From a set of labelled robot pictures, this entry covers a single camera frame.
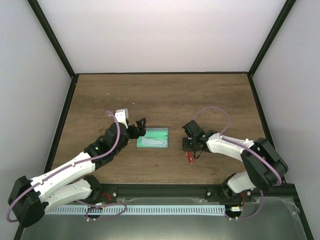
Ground red transparent sunglasses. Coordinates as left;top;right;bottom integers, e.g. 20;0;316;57
185;151;195;165

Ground teal glasses case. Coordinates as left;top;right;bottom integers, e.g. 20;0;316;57
136;127;169;149

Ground light blue cleaning cloth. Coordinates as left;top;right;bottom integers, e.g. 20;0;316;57
141;138;168;148

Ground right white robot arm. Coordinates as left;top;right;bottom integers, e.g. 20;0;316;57
182;120;289;202

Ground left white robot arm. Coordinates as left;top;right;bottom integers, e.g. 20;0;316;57
6;112;147;228

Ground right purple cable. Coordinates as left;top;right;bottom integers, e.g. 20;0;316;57
191;107;286;221

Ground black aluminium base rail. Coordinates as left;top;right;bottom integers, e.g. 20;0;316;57
100;183;297;202

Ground black enclosure frame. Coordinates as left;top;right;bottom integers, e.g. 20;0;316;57
27;0;313;240

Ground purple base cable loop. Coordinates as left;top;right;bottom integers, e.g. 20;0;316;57
84;203;128;222

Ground light blue slotted cable duct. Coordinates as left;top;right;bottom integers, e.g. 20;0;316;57
48;205;226;216

